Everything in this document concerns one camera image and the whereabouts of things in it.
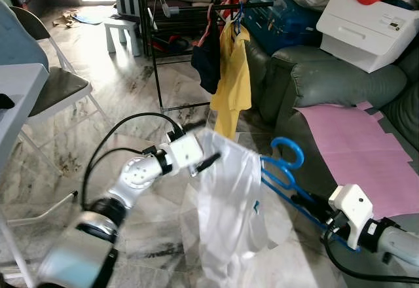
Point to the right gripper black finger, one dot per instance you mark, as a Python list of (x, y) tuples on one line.
[(302, 201)]

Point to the black garment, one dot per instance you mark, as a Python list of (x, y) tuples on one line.
[(5, 101)]

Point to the white kids chair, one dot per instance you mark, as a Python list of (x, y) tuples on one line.
[(122, 27)]

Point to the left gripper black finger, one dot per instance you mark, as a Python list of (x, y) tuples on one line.
[(206, 167), (209, 158)]

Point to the yellow shirt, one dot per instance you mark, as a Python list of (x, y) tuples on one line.
[(232, 85)]

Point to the dark navy garment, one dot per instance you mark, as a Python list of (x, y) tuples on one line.
[(206, 62)]

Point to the copper coloured hanger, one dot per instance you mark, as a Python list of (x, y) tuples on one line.
[(208, 19)]

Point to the white folding chair grey seat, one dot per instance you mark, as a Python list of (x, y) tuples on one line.
[(62, 88)]

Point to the pink foam mat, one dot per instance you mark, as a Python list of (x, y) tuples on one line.
[(353, 144)]

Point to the black metal drying rack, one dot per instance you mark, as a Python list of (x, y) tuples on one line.
[(154, 72)]

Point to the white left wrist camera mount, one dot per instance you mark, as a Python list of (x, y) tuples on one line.
[(184, 150)]

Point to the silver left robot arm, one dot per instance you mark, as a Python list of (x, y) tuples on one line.
[(134, 177)]

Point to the light blue folding table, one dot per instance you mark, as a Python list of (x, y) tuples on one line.
[(19, 91)]

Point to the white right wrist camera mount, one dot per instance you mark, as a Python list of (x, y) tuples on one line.
[(353, 206)]

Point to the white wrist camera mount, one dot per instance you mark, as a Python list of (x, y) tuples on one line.
[(184, 150), (353, 206)]

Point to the white garment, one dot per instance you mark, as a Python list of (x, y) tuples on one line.
[(229, 203)]

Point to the white drawer appliance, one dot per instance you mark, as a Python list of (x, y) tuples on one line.
[(360, 29)]

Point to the blue plastic hanger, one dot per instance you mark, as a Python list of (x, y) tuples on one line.
[(288, 141), (239, 16)]

